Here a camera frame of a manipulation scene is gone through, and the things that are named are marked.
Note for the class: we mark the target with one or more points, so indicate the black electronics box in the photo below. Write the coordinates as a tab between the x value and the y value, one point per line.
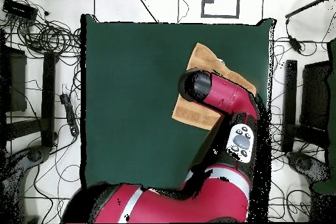
19	9

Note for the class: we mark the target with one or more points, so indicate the tan terry towel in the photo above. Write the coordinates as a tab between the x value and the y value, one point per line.
194	115

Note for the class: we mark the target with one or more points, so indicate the black power strip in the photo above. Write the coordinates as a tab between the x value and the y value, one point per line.
70	116

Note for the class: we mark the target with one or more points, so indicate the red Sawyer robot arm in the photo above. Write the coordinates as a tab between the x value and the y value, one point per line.
228	95

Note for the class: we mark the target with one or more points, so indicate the dark green table cloth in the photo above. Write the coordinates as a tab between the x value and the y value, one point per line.
118	76

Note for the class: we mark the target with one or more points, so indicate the black flat panel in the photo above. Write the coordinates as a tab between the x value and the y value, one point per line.
15	82
315	95

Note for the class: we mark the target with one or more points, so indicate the black tripod base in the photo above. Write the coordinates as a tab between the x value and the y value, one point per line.
35	155
305	165

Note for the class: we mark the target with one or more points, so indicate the black power adapter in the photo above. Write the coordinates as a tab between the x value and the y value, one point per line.
295	44

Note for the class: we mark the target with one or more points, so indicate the black stand frame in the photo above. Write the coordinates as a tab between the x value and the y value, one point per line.
48	98
290	98

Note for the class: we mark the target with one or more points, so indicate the black pole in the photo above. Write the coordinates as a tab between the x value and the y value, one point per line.
304	8

